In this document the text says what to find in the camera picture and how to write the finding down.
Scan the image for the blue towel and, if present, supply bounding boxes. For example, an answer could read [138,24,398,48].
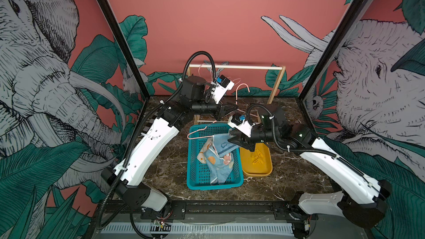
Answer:
[198,138,234,185]
[212,133,239,157]

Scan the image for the white orange lion towel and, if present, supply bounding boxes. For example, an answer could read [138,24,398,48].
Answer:
[197,137,233,167]

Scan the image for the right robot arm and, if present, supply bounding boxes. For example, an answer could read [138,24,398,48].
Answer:
[228,104,392,229]

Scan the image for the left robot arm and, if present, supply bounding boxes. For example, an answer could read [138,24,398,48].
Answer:
[96,51,238,230]

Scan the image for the yellow plastic tray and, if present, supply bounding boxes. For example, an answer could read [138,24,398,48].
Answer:
[240,143,273,177]

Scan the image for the wooden clothes rack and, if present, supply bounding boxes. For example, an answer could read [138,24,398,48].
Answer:
[187,64,286,125]

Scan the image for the teal plastic basket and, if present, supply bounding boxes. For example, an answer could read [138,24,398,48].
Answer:
[187,123,243,190]

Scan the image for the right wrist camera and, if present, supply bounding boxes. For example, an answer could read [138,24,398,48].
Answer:
[228,113,255,137]

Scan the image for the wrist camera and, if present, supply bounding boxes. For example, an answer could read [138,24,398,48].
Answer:
[211,75,235,104]
[228,113,255,137]

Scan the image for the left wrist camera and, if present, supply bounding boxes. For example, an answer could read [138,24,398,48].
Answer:
[211,75,235,104]

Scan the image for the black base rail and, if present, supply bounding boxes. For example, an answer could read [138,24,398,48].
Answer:
[96,200,313,221]

